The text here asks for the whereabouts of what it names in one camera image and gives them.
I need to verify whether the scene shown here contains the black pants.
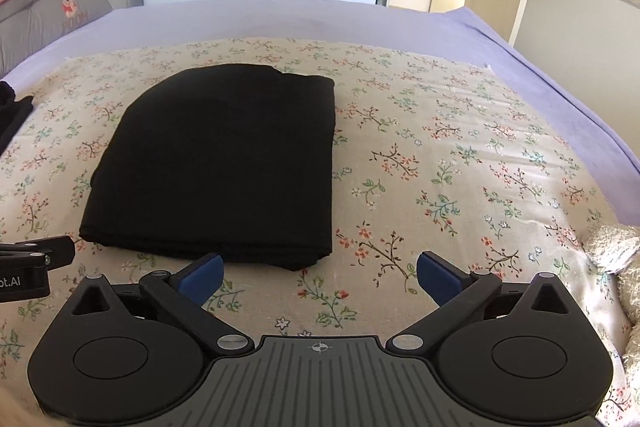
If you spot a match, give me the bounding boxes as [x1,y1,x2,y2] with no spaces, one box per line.
[79,63,337,272]

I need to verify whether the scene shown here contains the silvery fuzzy cloth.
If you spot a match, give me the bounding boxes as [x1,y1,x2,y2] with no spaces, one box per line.
[581,223,640,360]

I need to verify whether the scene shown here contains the grey headboard cushion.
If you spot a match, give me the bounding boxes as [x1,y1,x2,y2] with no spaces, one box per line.
[0,0,114,78]

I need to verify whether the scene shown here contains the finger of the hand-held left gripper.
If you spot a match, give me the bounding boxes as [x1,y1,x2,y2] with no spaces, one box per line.
[0,235,77,270]

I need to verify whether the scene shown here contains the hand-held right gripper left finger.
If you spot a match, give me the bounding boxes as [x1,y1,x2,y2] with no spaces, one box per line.
[64,253,253,354]

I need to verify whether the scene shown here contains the purple bed sheet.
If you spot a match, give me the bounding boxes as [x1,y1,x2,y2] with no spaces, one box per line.
[0,0,640,229]

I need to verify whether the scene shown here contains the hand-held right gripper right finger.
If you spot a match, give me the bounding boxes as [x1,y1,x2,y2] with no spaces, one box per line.
[386,251,588,354]

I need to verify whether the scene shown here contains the floral printed blanket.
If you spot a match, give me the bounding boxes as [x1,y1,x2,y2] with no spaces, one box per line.
[0,36,635,427]

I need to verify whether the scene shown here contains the black elastic-waist garment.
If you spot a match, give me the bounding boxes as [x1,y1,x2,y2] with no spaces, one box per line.
[0,79,36,151]

